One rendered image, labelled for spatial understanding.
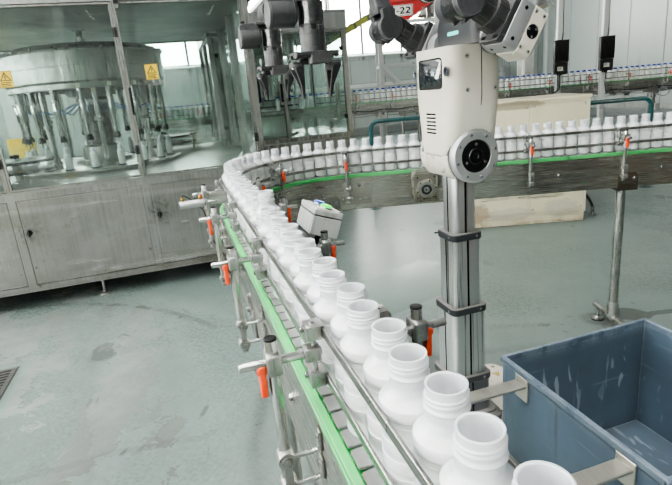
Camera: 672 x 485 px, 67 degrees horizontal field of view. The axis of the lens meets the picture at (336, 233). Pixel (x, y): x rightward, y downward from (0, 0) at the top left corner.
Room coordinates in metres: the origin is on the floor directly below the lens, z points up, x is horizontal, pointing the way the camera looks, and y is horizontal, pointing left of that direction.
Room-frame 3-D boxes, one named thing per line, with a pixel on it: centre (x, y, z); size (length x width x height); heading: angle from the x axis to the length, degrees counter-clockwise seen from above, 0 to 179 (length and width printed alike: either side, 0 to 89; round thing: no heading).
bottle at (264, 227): (1.11, 0.15, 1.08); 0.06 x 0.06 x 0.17
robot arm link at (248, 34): (1.62, 0.18, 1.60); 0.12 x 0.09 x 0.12; 108
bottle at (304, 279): (0.77, 0.04, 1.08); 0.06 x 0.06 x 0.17
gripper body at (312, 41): (1.21, 0.01, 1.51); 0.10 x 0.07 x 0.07; 106
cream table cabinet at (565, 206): (5.02, -1.88, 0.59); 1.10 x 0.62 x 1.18; 88
